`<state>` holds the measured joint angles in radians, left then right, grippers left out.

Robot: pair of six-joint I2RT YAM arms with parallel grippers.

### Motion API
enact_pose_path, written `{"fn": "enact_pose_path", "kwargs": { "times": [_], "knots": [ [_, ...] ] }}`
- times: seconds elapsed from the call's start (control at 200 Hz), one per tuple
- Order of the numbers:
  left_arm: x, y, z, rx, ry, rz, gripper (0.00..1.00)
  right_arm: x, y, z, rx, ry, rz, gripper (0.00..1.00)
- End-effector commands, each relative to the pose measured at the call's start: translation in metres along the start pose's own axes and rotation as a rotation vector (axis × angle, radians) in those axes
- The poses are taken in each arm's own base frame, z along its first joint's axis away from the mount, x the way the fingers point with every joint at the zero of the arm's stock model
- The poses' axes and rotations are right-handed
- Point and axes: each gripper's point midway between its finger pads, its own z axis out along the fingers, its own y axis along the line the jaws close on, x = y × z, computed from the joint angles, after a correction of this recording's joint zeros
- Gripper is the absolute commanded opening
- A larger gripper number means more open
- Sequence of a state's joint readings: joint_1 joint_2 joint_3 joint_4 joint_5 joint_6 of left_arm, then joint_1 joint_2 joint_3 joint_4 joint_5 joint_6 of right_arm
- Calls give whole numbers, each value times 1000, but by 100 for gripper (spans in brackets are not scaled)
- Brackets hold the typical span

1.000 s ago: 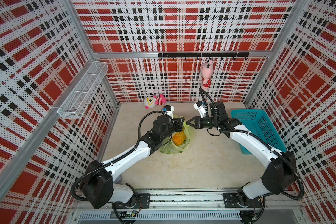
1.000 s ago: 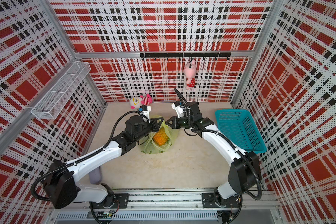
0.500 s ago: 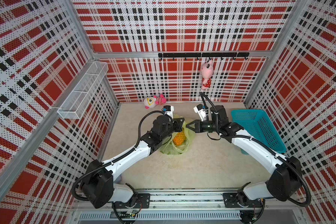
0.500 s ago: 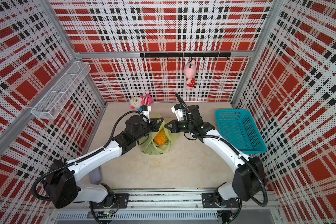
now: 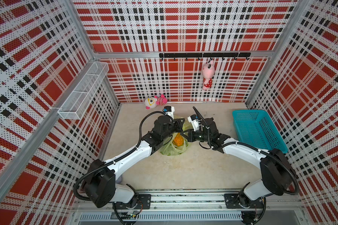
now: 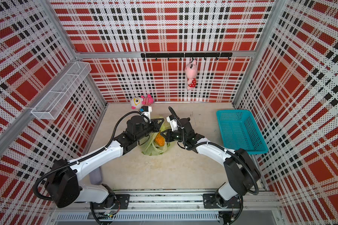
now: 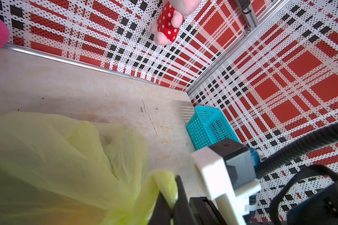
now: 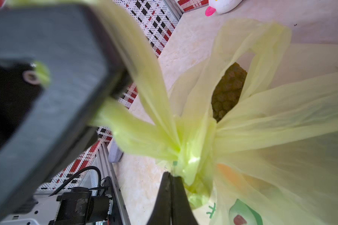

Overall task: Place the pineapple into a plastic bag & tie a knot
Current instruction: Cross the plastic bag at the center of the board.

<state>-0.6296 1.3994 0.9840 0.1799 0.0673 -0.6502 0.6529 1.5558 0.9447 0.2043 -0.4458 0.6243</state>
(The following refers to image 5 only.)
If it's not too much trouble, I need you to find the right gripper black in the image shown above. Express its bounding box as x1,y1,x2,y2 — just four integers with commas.
179,129,210,143

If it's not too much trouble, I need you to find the pineapple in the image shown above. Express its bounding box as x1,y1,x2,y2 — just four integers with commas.
172,133,185,147

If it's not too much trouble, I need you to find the yellow-green plastic bag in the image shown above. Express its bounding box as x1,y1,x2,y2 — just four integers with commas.
159,133,189,156

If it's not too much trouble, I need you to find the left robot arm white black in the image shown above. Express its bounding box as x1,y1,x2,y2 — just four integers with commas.
73,111,185,208

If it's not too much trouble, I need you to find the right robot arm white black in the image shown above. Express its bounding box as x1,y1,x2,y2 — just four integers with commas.
181,109,300,209

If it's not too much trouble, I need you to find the white pink plush bird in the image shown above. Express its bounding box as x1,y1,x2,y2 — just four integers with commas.
144,94,168,110

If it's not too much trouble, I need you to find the teal plastic basket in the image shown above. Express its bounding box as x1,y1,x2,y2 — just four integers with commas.
232,110,288,154

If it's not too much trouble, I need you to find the pink hanging plush toy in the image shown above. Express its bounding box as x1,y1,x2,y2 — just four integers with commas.
201,60,215,91

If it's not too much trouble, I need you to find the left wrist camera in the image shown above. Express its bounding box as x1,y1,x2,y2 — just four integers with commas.
163,106,175,119

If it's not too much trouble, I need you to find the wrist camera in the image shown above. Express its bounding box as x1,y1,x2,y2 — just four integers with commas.
163,106,175,119
188,114,202,131

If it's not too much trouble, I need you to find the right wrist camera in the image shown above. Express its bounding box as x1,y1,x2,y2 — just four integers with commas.
188,114,202,131

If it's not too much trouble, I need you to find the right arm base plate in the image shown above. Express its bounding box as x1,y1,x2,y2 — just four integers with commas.
224,193,264,209

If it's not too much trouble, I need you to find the aluminium mounting rail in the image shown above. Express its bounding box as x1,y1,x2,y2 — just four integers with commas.
70,189,305,223

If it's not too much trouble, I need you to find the black hook rail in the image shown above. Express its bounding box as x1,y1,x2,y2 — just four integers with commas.
159,52,251,59

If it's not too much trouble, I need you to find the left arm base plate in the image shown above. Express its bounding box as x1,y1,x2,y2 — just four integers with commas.
114,194,152,210

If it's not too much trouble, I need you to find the white wire mesh shelf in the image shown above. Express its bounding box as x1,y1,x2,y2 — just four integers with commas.
58,62,109,120

